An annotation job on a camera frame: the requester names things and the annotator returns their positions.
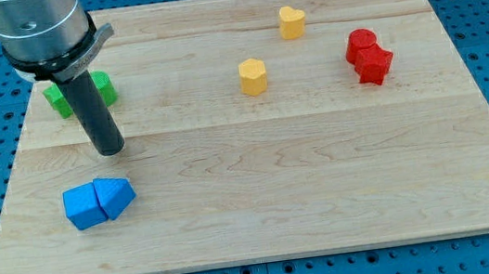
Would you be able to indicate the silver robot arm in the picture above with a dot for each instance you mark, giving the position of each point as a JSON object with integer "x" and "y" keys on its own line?
{"x": 52, "y": 40}

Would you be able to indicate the yellow hexagon block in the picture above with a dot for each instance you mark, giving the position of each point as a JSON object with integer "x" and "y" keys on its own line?
{"x": 253, "y": 77}

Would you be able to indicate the light wooden board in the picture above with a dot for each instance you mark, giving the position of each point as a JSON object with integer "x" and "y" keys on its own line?
{"x": 317, "y": 164}

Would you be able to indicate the yellow heart block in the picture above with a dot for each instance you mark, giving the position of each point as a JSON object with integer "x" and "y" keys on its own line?
{"x": 291, "y": 22}

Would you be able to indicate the blue pentagon block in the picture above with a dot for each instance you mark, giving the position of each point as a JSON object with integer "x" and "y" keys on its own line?
{"x": 114, "y": 195}

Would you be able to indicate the red star block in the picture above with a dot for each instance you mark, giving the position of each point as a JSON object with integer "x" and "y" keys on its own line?
{"x": 373, "y": 64}

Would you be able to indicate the red cylinder block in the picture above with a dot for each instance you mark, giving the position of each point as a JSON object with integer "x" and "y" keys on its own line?
{"x": 359, "y": 39}

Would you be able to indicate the blue cube block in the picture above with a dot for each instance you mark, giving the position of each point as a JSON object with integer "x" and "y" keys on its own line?
{"x": 82, "y": 206}

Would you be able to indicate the green cube block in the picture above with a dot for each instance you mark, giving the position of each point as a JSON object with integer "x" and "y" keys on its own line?
{"x": 57, "y": 101}

